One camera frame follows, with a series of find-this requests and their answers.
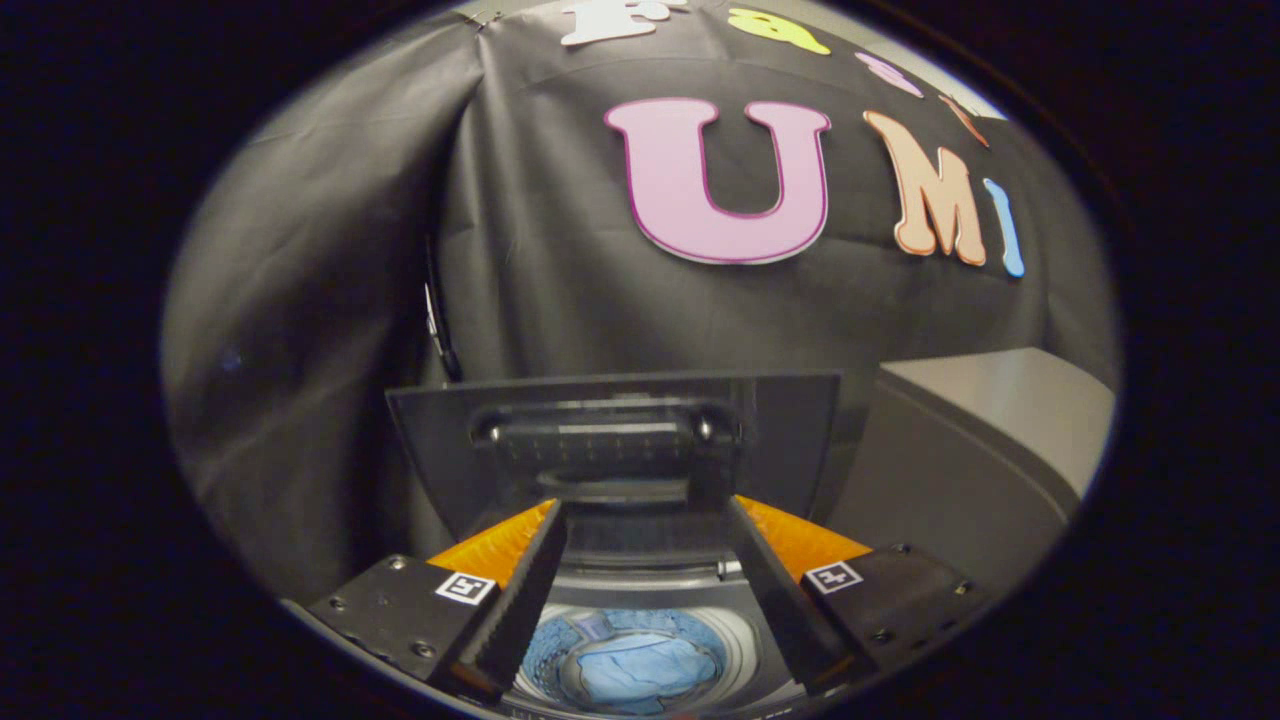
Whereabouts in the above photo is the light blue shirt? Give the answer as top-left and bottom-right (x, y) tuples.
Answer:
(548, 610), (729, 715)

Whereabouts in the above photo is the black backdrop cloth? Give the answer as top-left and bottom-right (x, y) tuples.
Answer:
(160, 0), (1121, 601)

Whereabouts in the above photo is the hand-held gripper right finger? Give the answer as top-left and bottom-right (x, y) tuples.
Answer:
(724, 495), (991, 696)

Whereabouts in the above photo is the dark washing machine lid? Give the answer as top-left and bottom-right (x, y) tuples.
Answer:
(386, 371), (843, 546)

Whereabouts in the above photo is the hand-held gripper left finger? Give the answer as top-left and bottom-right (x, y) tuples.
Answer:
(305, 498), (569, 701)

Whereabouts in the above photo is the beige cabinet with dark top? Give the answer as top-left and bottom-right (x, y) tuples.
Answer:
(828, 347), (1116, 601)

